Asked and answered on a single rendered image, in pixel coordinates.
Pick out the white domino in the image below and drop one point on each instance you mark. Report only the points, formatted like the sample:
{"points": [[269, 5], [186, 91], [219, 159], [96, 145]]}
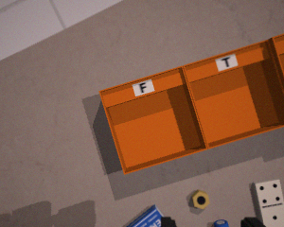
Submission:
{"points": [[270, 202]]}

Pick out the blue battery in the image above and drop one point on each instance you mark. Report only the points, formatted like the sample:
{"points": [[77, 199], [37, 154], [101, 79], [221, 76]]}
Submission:
{"points": [[221, 223]]}

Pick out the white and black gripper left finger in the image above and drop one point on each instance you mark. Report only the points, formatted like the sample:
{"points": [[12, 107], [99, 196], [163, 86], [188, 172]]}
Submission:
{"points": [[167, 222]]}

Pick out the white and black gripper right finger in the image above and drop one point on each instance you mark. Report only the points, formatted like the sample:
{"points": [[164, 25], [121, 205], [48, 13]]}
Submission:
{"points": [[251, 222]]}

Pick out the brass hex nut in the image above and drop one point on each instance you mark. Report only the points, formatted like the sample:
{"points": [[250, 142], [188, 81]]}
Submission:
{"points": [[200, 199]]}

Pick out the blue and white eraser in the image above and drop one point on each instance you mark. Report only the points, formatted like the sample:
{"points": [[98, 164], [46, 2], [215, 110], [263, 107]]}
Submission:
{"points": [[151, 218]]}

